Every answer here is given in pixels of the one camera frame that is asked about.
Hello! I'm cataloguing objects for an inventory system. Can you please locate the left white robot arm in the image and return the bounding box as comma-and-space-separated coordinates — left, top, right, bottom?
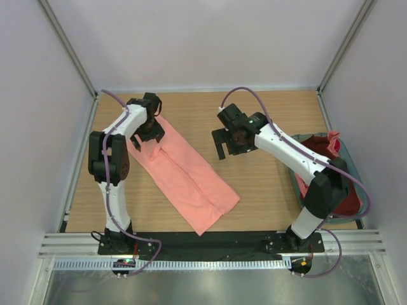
88, 90, 165, 255

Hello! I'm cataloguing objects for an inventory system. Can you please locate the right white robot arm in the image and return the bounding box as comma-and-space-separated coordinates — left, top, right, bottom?
212, 104, 350, 252

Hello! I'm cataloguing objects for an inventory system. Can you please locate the teal plastic basket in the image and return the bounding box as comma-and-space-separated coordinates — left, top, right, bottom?
287, 132, 371, 225

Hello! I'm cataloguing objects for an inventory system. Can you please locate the dark red t shirt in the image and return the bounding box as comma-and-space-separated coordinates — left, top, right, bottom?
300, 133, 363, 217

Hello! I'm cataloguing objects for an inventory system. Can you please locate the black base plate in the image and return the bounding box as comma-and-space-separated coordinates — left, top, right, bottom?
97, 231, 325, 255

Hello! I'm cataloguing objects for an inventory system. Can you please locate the white slotted cable duct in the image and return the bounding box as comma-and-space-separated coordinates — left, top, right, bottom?
53, 257, 291, 272

